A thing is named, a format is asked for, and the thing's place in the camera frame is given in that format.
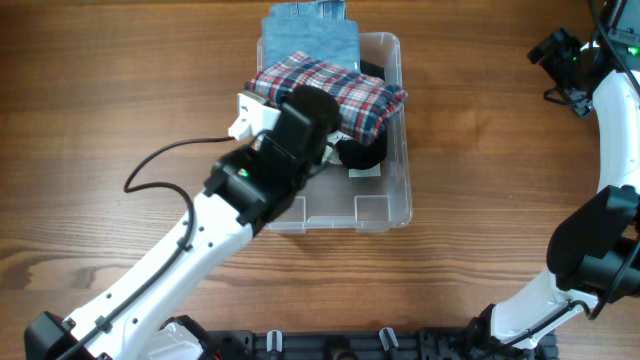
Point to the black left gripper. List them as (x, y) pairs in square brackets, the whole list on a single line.
[(317, 155)]

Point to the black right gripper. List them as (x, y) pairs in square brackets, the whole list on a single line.
[(551, 64)]

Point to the black garment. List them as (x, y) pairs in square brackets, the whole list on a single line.
[(365, 150)]

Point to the red plaid shirt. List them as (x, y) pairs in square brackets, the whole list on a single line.
[(279, 79)]

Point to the blue denim jeans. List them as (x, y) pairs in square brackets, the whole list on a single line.
[(321, 29)]

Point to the white printed t-shirt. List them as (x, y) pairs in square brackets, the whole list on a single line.
[(331, 152)]

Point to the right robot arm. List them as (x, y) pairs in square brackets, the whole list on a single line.
[(589, 262)]

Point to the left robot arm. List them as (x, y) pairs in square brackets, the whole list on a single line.
[(247, 188)]

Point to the clear plastic storage bin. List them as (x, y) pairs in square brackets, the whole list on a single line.
[(333, 200)]

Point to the white label in bin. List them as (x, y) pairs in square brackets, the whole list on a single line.
[(371, 172)]

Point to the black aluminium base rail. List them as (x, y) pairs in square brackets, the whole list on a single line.
[(425, 344)]

